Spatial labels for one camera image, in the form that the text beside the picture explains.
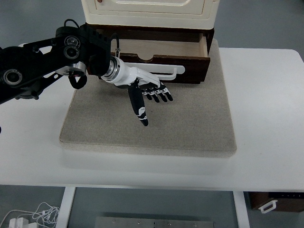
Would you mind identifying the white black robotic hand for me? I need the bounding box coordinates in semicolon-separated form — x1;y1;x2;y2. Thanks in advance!
101;57;173;126

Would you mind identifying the dark wooden drawer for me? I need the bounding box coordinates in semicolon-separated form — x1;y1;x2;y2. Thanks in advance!
119;37;210;84

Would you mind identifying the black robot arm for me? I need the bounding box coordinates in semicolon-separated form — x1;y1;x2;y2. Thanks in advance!
0;24;172;125

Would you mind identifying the dark wooden cabinet base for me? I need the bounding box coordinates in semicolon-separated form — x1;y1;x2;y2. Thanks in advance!
87;23;214;52

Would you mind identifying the cream upper cabinet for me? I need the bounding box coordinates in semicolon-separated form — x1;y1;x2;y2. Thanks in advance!
81;0;219;29

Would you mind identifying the beige fabric pad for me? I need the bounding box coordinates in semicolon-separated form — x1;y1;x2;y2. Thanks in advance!
59;40;237;157

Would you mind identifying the white table leg right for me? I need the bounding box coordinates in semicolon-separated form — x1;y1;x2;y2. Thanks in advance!
233;191;250;228

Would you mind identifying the white table leg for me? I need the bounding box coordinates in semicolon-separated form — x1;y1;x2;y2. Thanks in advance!
233;191;250;228
55;187;76;228

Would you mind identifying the white table leg left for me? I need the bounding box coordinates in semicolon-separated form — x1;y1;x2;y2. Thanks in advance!
55;187;76;228

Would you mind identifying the white power adapter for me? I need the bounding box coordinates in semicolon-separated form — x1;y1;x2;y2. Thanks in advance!
9;218;39;228

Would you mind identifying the white drawer handle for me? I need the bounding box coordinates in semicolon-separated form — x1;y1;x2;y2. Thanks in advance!
125;62;185;81

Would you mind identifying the brown box with white handle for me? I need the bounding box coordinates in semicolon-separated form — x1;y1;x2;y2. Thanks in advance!
248;192;304;214

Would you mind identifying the white cable bundle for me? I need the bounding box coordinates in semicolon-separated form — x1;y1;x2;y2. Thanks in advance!
0;202;60;228

